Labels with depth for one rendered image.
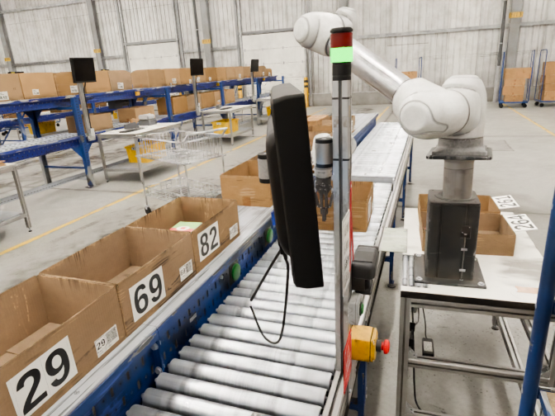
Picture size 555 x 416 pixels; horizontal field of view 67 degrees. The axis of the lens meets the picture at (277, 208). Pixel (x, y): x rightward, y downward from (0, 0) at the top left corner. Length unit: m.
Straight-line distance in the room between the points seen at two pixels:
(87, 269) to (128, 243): 0.21
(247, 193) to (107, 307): 1.24
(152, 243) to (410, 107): 1.02
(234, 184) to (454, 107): 1.25
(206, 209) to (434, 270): 1.01
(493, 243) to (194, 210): 1.34
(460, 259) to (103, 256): 1.33
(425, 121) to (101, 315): 1.10
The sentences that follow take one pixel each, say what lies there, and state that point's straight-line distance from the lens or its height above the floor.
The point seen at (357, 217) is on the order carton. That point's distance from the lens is 2.20.
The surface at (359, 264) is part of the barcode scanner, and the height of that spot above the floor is 1.08.
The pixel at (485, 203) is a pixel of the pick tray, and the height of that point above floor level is 0.80.
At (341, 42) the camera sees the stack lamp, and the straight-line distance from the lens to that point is 0.99.
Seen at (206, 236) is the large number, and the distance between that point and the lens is 1.61.
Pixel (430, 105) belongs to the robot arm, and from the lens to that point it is 1.42.
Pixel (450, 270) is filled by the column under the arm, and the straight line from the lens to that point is 1.78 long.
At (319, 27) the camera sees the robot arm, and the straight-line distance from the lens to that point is 1.76.
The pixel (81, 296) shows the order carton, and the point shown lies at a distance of 1.34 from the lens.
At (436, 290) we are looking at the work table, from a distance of 1.73.
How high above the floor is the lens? 1.58
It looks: 18 degrees down
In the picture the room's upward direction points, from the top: 3 degrees counter-clockwise
